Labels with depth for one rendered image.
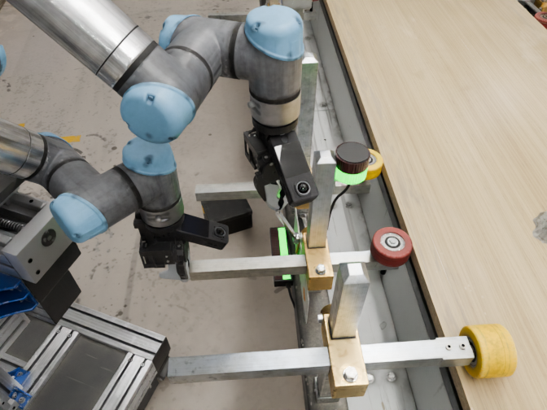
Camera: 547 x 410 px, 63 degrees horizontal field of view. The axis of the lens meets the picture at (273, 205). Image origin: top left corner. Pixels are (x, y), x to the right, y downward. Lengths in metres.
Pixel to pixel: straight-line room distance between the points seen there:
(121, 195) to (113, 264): 1.41
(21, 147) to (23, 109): 2.46
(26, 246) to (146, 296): 1.11
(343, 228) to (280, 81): 0.76
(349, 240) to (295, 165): 0.63
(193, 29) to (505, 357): 0.65
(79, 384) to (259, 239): 0.94
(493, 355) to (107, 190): 0.62
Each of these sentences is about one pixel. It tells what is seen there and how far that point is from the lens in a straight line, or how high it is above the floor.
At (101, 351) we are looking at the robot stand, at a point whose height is 0.21.
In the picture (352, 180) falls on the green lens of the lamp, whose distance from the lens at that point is 0.78.
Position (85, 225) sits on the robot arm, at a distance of 0.68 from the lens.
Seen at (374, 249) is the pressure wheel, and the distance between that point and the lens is 0.92.
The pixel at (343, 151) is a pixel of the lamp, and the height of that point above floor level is 1.11.
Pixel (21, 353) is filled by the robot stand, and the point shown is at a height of 0.21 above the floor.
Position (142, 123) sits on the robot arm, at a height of 1.30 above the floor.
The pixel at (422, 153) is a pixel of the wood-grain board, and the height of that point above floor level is 0.90.
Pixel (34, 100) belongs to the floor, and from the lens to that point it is 3.24.
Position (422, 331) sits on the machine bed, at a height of 0.78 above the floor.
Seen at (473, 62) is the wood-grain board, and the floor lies 0.90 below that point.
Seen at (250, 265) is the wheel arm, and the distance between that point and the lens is 0.92.
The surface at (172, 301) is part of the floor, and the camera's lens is 1.92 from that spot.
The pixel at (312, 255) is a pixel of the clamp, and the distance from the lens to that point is 0.92.
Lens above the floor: 1.61
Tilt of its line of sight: 47 degrees down
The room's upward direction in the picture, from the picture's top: straight up
